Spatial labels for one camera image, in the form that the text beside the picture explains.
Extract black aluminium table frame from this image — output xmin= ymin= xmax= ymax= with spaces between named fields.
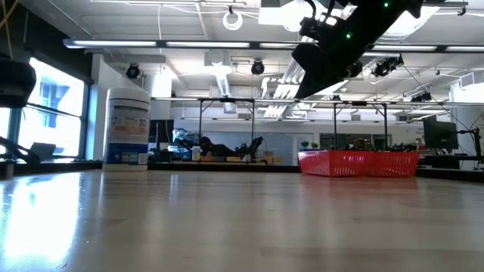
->
xmin=0 ymin=135 xmax=484 ymax=183

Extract white coiled cable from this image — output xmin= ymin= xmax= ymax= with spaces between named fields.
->
xmin=222 ymin=10 xmax=244 ymax=31

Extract black background frame stand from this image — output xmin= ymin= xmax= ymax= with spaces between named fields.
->
xmin=198 ymin=97 xmax=256 ymax=163
xmin=332 ymin=100 xmax=389 ymax=152

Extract brown cardboard boxes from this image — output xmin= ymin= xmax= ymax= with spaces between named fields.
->
xmin=262 ymin=150 xmax=284 ymax=165

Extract black overhead light bar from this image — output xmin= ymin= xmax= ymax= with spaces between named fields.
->
xmin=62 ymin=39 xmax=484 ymax=53

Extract large glass window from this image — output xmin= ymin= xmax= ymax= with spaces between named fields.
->
xmin=0 ymin=56 xmax=90 ymax=159

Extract open grey laptop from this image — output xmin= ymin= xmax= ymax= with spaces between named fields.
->
xmin=29 ymin=142 xmax=57 ymax=162

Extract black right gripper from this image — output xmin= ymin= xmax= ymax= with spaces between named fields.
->
xmin=290 ymin=28 xmax=364 ymax=99

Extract black computer monitor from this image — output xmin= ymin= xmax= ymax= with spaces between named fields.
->
xmin=422 ymin=115 xmax=460 ymax=153
xmin=149 ymin=119 xmax=175 ymax=144

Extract red plastic basket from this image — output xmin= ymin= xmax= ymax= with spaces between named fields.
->
xmin=366 ymin=151 xmax=420 ymax=178
xmin=297 ymin=150 xmax=374 ymax=178

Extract white wipes canister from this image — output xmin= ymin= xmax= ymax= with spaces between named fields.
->
xmin=102 ymin=87 xmax=151 ymax=172

